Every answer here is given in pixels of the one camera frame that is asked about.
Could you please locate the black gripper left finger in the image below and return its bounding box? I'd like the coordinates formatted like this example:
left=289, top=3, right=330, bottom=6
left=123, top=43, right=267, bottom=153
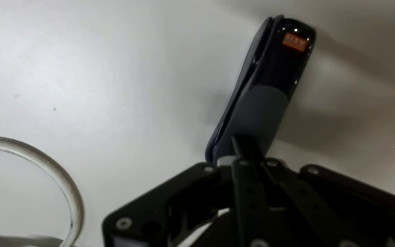
left=101, top=135, right=255, bottom=247

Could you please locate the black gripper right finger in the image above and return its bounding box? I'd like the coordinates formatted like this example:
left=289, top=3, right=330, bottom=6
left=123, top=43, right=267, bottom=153
left=247, top=136, right=395, bottom=247

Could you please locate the black stapler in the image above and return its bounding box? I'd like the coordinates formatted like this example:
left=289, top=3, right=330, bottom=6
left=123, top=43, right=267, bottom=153
left=204, top=14, right=318, bottom=166

